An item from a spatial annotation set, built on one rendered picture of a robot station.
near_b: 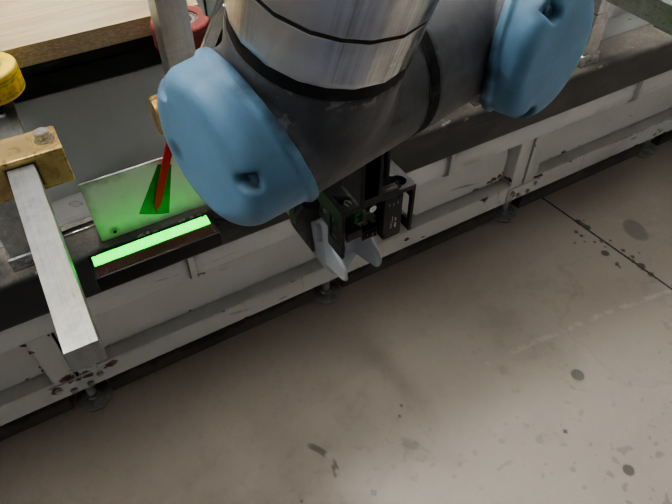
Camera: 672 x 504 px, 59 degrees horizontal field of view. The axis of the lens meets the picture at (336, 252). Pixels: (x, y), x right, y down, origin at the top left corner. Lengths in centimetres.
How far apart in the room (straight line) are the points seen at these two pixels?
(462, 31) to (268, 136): 11
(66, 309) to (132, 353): 83
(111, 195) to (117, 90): 24
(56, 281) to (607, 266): 155
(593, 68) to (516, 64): 94
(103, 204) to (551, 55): 62
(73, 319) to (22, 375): 85
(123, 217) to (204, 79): 62
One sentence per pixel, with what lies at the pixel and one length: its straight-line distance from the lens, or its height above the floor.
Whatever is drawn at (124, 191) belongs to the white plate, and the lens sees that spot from 81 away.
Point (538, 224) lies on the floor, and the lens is 192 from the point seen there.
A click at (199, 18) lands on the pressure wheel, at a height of 91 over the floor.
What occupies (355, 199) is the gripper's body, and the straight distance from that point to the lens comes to 46.
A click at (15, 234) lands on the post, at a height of 76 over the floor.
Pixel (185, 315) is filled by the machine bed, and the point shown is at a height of 17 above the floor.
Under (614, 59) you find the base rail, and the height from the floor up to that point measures 70.
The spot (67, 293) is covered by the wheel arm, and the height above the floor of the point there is 85.
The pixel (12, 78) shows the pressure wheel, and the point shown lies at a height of 90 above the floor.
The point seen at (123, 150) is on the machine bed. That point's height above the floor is 67.
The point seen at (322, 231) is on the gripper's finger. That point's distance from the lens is 55.
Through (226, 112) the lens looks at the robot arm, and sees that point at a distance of 22.
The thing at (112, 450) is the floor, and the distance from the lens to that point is 149.
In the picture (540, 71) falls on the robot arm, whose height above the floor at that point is 112.
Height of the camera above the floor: 128
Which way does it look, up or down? 47 degrees down
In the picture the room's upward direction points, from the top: straight up
